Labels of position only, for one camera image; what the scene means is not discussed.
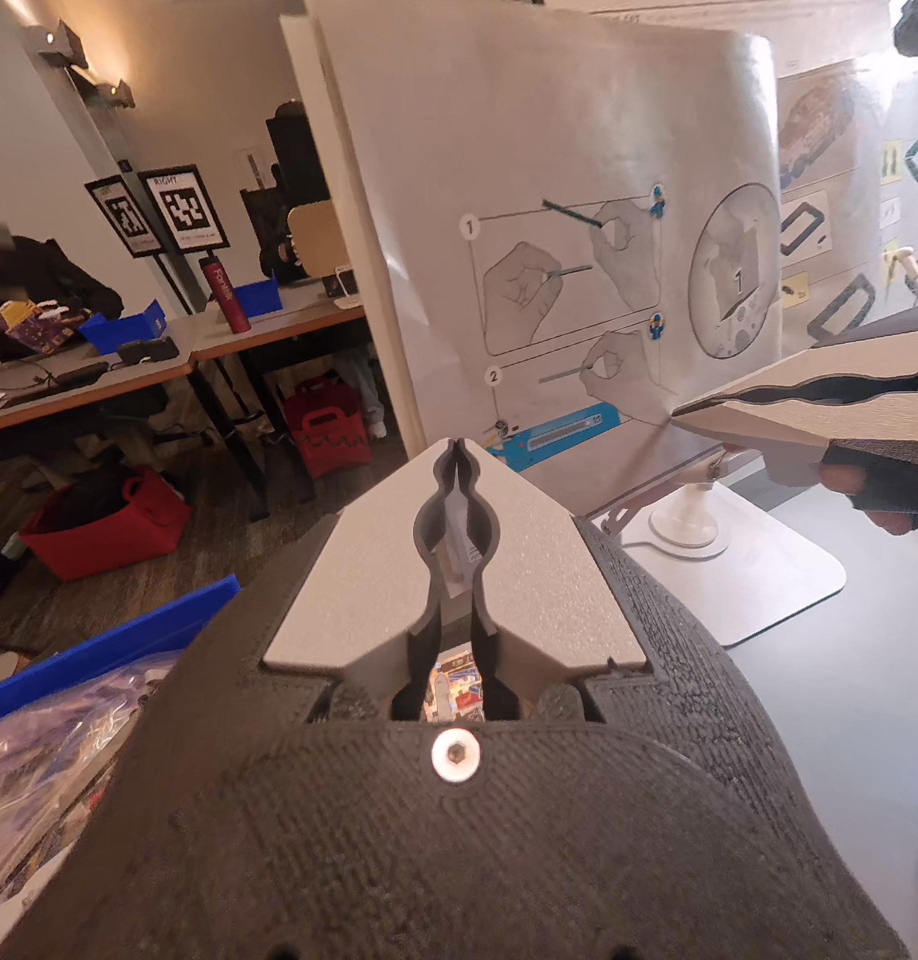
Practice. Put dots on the wall lamp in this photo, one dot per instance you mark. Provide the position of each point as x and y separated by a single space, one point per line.
114 91
58 45

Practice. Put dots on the holographic sticker sheet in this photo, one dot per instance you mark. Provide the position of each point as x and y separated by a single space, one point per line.
459 690

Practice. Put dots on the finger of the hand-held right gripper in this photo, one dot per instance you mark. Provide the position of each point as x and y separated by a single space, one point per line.
826 424
841 367

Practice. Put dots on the red felt bag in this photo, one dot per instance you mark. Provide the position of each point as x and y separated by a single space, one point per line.
328 435
106 525

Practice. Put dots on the blue plastic bin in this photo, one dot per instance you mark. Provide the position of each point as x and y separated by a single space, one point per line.
258 296
129 637
121 330

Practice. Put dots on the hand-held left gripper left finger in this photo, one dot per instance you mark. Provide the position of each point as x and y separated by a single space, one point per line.
354 592

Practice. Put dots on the plywood panel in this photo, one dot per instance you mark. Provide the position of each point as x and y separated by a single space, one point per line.
320 236

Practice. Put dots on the pile of clear lego bags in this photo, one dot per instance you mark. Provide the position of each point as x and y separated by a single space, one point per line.
46 765

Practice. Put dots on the lego instruction booklet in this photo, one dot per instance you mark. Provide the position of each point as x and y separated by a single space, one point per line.
541 112

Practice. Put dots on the black white marker sign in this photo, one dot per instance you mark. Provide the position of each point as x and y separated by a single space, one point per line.
181 210
125 217

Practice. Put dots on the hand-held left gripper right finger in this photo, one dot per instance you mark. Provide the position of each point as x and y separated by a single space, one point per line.
556 592

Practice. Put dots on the purple yellow toy box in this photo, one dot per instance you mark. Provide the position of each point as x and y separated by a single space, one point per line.
31 326

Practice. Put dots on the red drink bottle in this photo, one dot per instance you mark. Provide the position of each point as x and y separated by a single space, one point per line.
226 292

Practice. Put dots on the black desk device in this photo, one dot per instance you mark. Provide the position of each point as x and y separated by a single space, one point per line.
148 351

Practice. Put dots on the grey office desk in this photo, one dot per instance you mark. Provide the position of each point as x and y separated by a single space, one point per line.
294 315
91 386

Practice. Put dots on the white book stand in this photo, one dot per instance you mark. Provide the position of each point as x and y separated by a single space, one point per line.
766 585

